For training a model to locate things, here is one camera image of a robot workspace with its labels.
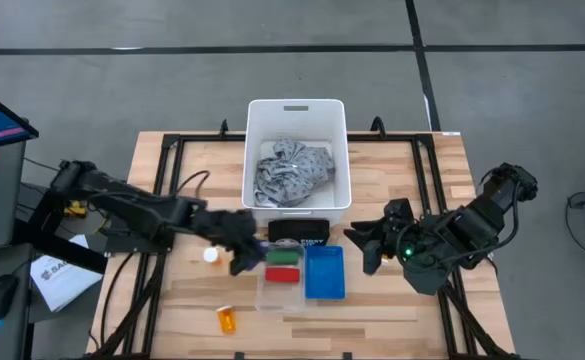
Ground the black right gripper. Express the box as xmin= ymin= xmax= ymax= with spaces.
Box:
xmin=343 ymin=197 xmax=416 ymax=276

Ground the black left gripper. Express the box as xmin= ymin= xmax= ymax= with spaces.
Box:
xmin=199 ymin=208 xmax=268 ymax=277

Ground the green bandage roll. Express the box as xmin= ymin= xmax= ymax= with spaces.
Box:
xmin=265 ymin=248 xmax=303 ymax=267

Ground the red bandage roll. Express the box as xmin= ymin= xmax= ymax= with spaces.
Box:
xmin=264 ymin=266 xmax=302 ymax=284

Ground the grey patterned cloth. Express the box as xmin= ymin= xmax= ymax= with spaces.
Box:
xmin=252 ymin=137 xmax=337 ymax=209

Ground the white plastic bin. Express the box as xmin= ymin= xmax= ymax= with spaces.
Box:
xmin=241 ymin=98 xmax=352 ymax=227

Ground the black first aid pouch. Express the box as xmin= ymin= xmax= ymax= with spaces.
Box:
xmin=266 ymin=218 xmax=331 ymax=247

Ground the clear plastic container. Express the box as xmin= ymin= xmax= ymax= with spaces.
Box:
xmin=254 ymin=241 xmax=307 ymax=314

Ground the blue plastic tray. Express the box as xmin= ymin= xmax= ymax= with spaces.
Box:
xmin=304 ymin=244 xmax=347 ymax=301

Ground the black desk support bar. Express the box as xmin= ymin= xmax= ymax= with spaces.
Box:
xmin=11 ymin=189 xmax=109 ymax=275

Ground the white printed paper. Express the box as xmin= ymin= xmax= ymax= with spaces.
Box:
xmin=30 ymin=234 xmax=104 ymax=312

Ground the dark grey side desk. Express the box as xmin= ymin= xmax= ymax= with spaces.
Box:
xmin=0 ymin=244 xmax=36 ymax=360

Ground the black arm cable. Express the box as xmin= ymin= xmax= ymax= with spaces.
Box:
xmin=175 ymin=169 xmax=211 ymax=199

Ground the black metal frame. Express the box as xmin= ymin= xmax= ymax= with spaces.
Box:
xmin=89 ymin=132 xmax=523 ymax=360

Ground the thick black cable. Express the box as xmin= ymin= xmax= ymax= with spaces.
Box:
xmin=99 ymin=252 xmax=136 ymax=351

